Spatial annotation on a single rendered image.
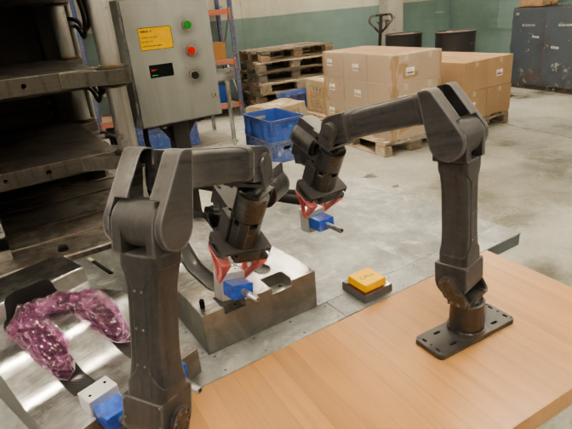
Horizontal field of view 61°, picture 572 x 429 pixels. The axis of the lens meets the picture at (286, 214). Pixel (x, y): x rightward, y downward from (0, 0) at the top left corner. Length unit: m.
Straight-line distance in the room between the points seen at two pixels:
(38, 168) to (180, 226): 1.04
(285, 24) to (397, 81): 3.84
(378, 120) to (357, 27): 7.97
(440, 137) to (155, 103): 1.10
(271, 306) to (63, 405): 0.41
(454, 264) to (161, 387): 0.54
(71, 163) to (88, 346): 0.77
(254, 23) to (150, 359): 7.56
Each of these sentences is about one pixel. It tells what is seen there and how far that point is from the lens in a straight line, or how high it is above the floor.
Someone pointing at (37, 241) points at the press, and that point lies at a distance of 1.75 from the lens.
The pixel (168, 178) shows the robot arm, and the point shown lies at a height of 1.23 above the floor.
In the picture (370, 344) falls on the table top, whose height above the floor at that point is 0.80.
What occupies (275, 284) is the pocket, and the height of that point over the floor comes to 0.86.
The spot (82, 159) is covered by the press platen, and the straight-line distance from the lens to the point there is 1.61.
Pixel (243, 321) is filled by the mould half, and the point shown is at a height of 0.84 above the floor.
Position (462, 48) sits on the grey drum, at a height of 0.66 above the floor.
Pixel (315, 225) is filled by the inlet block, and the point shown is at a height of 0.93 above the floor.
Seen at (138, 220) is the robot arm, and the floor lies 1.19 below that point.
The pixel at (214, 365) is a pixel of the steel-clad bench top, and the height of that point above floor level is 0.80.
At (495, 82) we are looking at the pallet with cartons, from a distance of 5.84.
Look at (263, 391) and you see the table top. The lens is 0.90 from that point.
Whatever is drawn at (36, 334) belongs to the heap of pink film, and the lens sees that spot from 0.98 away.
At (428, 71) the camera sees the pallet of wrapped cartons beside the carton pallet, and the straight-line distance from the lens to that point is 4.97.
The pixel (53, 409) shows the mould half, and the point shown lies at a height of 0.86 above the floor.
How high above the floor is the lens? 1.41
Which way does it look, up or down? 23 degrees down
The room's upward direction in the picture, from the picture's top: 5 degrees counter-clockwise
